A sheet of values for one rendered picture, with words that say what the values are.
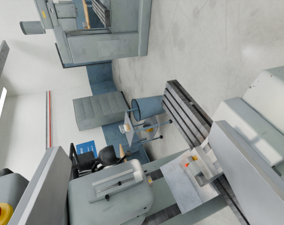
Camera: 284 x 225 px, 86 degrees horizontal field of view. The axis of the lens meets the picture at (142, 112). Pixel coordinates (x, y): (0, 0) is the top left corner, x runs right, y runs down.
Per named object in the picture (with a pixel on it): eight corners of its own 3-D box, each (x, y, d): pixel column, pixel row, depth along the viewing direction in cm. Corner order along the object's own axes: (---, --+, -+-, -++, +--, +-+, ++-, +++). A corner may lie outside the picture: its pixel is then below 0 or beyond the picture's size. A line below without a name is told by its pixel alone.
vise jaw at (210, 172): (200, 145, 77) (194, 147, 76) (219, 173, 69) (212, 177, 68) (195, 150, 82) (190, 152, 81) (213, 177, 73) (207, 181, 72)
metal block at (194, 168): (199, 158, 79) (190, 162, 77) (206, 169, 76) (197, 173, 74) (196, 162, 83) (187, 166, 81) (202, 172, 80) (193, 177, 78)
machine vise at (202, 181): (222, 128, 71) (203, 134, 67) (247, 157, 62) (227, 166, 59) (194, 159, 97) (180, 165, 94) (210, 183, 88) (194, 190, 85)
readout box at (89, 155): (92, 148, 103) (58, 158, 96) (94, 160, 97) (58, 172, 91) (96, 161, 117) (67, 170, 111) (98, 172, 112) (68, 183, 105)
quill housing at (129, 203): (138, 154, 71) (64, 179, 61) (157, 201, 59) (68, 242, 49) (136, 170, 85) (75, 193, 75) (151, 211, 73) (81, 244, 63)
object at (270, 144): (237, 95, 82) (220, 99, 78) (303, 150, 61) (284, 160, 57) (202, 143, 118) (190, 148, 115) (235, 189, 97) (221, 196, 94)
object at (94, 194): (139, 170, 62) (85, 189, 56) (143, 179, 60) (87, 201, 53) (139, 173, 65) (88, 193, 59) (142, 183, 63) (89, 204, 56)
